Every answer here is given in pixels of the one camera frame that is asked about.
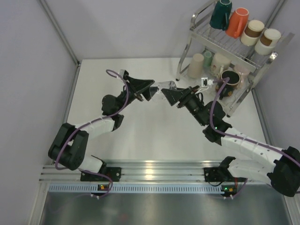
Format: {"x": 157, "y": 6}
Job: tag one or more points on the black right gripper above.
{"x": 175, "y": 95}

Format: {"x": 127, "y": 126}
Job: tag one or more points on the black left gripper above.
{"x": 136, "y": 86}

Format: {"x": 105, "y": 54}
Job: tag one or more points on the beige tumbler cup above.
{"x": 196, "y": 66}

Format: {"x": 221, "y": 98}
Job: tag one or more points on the light teal mug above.
{"x": 207, "y": 59}

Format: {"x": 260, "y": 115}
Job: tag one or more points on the green interior floral mug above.
{"x": 219, "y": 64}

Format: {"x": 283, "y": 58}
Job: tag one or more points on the red skull mug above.
{"x": 234, "y": 80}

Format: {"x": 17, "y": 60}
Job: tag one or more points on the pink purple mug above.
{"x": 243, "y": 72}

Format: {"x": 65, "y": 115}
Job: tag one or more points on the dark teal mug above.
{"x": 221, "y": 14}

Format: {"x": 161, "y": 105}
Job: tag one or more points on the orange mug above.
{"x": 237, "y": 22}

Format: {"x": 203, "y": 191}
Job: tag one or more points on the small brown white cup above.
{"x": 252, "y": 33}

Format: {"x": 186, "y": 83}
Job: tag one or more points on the steel lined paper cup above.
{"x": 267, "y": 41}

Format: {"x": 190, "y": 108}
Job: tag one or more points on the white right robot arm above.
{"x": 277, "y": 167}

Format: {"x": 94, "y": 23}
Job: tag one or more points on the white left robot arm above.
{"x": 68, "y": 150}

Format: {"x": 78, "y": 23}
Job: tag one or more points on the stainless steel dish rack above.
{"x": 216, "y": 41}

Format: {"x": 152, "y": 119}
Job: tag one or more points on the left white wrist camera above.
{"x": 123, "y": 73}

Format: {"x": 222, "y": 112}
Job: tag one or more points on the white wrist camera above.
{"x": 205, "y": 84}
{"x": 123, "y": 73}

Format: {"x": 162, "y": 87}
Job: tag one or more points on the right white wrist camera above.
{"x": 205, "y": 84}

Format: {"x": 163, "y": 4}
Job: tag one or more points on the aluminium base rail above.
{"x": 141, "y": 171}

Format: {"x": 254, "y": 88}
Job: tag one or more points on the grey slotted cable duct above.
{"x": 137, "y": 188}

